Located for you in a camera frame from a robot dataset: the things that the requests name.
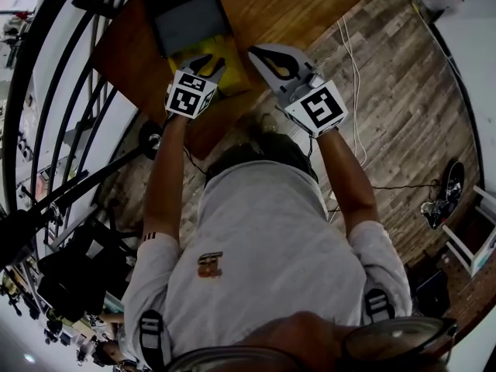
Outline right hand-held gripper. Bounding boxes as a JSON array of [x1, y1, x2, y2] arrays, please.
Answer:
[[247, 43, 350, 140]]

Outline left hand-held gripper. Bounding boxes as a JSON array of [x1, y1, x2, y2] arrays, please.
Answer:
[[164, 53, 228, 121]]

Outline dark grey box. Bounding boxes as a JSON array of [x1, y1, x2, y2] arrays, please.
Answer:
[[142, 0, 252, 97]]

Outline person's right forearm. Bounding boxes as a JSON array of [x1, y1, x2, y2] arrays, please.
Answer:
[[315, 127, 381, 236]]

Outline person's left forearm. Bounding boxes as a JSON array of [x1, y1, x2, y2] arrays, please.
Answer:
[[142, 113, 191, 244]]

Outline person's feet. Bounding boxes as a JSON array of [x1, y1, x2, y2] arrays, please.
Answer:
[[236, 112, 281, 136]]

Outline person's dark shorts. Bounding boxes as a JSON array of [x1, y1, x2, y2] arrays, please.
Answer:
[[204, 129, 319, 182]]

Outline black stair railing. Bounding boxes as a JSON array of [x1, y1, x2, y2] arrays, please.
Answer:
[[0, 0, 157, 219]]

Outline person's white t-shirt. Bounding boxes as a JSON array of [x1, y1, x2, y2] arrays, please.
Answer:
[[121, 160, 414, 366]]

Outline white table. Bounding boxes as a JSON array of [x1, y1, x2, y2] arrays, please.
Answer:
[[429, 0, 496, 178]]

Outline black sneaker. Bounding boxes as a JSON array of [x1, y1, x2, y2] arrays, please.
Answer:
[[444, 160, 467, 205], [419, 199, 453, 231]]

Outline dark blue bag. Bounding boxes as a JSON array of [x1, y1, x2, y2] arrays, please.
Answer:
[[413, 268, 451, 318]]

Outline person's face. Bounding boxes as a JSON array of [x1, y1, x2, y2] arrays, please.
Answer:
[[239, 310, 350, 372]]

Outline person's eyeglasses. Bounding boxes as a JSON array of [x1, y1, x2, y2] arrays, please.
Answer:
[[165, 315, 459, 372]]

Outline white cables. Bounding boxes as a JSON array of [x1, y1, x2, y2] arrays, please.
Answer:
[[336, 13, 368, 167]]

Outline thin black cable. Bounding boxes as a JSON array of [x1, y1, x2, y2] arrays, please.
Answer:
[[370, 179, 441, 191]]

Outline white frame stool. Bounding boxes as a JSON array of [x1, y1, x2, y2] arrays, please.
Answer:
[[440, 184, 496, 279]]

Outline black shoulder strap buckle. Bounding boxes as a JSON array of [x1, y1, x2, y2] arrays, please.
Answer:
[[363, 288, 397, 325], [138, 309, 172, 372]]

